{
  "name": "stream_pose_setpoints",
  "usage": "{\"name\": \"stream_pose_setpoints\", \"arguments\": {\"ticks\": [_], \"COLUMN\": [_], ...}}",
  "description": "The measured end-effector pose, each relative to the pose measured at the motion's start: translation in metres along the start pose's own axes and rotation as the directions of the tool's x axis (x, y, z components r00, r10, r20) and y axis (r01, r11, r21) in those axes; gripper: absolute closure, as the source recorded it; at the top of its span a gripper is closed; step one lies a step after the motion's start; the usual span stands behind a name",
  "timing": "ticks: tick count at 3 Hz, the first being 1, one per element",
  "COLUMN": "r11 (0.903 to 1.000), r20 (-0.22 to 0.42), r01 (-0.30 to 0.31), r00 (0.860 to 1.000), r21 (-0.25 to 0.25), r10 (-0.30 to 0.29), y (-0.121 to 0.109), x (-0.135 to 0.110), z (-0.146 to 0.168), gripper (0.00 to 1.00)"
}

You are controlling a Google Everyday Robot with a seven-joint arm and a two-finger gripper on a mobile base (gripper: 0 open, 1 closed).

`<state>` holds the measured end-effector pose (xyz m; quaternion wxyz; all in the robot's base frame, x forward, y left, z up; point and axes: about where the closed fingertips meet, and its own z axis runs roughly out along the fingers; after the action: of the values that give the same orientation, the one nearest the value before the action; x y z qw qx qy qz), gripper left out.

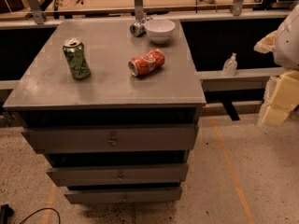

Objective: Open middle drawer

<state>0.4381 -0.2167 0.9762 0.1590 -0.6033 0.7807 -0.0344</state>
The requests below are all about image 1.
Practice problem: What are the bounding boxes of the black cable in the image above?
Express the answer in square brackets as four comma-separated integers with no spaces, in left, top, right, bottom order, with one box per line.
[19,207,62,224]

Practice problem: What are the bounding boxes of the grey drawer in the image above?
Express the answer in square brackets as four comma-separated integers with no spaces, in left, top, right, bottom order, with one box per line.
[64,187,182,204]
[21,124,198,154]
[47,163,189,187]

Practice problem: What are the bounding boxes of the grey drawer cabinet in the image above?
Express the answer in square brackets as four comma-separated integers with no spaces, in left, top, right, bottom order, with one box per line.
[4,20,206,203]

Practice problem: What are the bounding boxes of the white bowl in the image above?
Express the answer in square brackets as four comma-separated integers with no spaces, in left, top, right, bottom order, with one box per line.
[144,20,176,44]

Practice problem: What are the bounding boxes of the grey top drawer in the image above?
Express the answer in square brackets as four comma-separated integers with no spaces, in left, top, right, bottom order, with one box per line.
[21,124,198,154]

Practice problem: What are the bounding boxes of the grey metal railing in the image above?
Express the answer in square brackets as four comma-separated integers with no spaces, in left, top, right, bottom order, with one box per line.
[4,14,283,114]

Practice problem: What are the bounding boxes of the black floor plug box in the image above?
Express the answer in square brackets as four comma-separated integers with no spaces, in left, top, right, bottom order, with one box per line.
[0,204,14,224]

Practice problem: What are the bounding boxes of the green soda can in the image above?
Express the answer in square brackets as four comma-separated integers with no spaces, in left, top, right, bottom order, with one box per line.
[63,38,91,79]

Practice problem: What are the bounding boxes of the grey bottom drawer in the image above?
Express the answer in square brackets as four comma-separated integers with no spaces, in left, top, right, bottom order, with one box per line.
[64,187,182,204]

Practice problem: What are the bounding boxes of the crushed red soda can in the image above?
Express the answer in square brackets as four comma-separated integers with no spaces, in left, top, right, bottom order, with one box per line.
[128,49,165,77]

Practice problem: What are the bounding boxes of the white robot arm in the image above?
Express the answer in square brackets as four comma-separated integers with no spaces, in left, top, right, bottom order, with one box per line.
[273,5,299,70]

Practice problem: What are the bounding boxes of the clear sanitizer bottle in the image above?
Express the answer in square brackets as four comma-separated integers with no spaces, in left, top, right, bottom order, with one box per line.
[222,53,237,77]

